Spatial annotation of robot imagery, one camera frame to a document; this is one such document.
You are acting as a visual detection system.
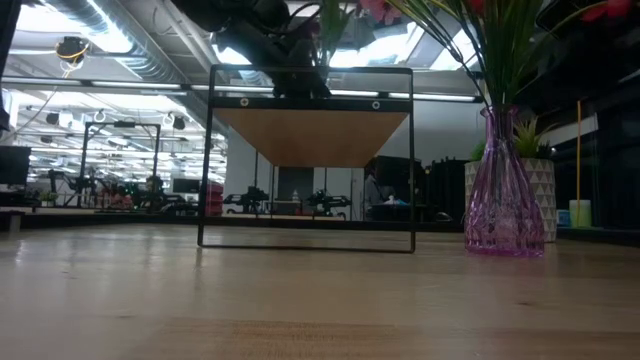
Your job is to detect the succulent in white patterned pot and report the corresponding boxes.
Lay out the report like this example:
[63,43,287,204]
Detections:
[463,115,558,245]

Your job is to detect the person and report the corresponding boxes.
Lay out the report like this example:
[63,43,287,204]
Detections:
[363,167,396,221]

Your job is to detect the purple glass vase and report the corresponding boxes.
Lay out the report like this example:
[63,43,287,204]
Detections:
[463,104,546,259]

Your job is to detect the background black metal frame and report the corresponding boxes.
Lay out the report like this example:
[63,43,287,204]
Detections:
[79,120,162,209]

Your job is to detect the yellow cable coil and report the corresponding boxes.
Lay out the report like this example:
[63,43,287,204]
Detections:
[54,35,91,66]

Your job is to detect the black monitor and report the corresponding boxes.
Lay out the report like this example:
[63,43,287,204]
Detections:
[0,145,32,187]

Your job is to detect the black metal table frame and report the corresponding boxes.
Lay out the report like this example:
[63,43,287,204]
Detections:
[0,209,640,247]

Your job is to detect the red artificial flower stem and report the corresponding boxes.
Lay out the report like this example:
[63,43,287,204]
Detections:
[449,0,635,109]

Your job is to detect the wooden shelf black metal frame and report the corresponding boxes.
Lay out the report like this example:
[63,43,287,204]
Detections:
[197,64,417,255]

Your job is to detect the light green cup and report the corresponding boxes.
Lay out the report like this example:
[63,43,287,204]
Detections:
[568,199,593,229]

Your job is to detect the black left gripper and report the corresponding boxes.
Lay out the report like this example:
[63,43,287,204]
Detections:
[234,27,332,99]

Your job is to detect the red storage bins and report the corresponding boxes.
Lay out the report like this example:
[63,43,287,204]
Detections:
[206,181,225,217]

